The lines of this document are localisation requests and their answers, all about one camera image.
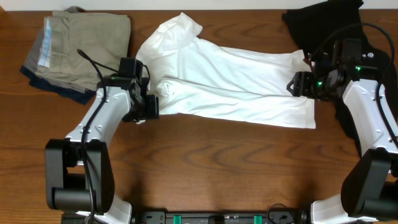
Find folded navy garment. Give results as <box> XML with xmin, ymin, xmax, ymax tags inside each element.
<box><xmin>19</xmin><ymin>66</ymin><xmax>96</xmax><ymax>105</ymax></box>

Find white printed t-shirt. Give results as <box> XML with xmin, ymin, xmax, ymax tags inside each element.
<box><xmin>137</xmin><ymin>14</ymin><xmax>316</xmax><ymax>129</ymax></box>

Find folded khaki trousers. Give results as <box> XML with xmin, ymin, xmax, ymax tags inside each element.
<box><xmin>24</xmin><ymin>7</ymin><xmax>131</xmax><ymax>93</ymax></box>

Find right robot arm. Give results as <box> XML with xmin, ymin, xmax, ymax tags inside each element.
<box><xmin>287</xmin><ymin>65</ymin><xmax>397</xmax><ymax>223</ymax></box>

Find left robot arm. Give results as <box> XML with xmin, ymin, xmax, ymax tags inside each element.
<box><xmin>45</xmin><ymin>76</ymin><xmax>159</xmax><ymax>223</ymax></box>

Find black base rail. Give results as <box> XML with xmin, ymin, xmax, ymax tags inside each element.
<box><xmin>131</xmin><ymin>203</ymin><xmax>310</xmax><ymax>224</ymax></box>

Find black t-shirt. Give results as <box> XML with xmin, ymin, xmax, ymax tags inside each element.
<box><xmin>282</xmin><ymin>0</ymin><xmax>398</xmax><ymax>156</ymax></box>

